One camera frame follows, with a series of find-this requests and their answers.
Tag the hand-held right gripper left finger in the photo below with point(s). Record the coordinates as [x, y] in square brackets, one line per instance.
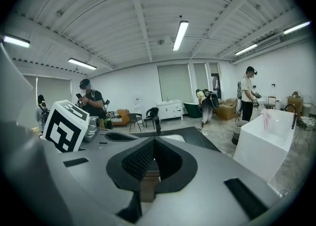
[93, 170]

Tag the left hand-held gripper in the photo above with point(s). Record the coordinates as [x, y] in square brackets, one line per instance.
[61, 126]

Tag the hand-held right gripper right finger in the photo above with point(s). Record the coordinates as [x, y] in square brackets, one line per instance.
[209, 175]

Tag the white sink basin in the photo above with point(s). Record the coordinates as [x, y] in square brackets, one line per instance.
[174, 138]

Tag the orange sofa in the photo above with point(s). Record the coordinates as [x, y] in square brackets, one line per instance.
[122, 117]

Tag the black chair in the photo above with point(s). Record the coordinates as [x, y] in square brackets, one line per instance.
[150, 116]
[135, 118]

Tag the black stone vanity top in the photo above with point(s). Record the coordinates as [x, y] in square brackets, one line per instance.
[197, 141]

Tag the white water dispenser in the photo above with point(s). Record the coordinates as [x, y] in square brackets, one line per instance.
[137, 103]

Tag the pleated white black basket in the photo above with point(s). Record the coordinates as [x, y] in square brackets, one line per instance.
[239, 131]

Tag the white bathtub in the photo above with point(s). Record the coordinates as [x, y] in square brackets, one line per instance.
[261, 150]

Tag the white vanity cabinet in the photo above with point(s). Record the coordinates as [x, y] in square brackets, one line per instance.
[169, 110]

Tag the large cardboard box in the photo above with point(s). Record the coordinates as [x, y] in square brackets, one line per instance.
[227, 111]

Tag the dark green bathtub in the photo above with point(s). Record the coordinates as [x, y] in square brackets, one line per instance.
[192, 110]

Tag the pink towel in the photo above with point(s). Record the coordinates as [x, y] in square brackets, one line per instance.
[266, 121]

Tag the grey window blind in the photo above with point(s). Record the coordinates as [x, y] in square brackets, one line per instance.
[200, 76]
[174, 81]

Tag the ceiling tube light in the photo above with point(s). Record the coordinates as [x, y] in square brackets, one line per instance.
[16, 41]
[296, 27]
[180, 34]
[245, 49]
[82, 63]

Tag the black bathtub faucet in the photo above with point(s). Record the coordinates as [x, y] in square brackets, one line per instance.
[293, 118]

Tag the small cardboard box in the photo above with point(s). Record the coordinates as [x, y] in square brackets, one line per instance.
[295, 102]

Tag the metal frame chair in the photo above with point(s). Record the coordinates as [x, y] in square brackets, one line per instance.
[271, 102]

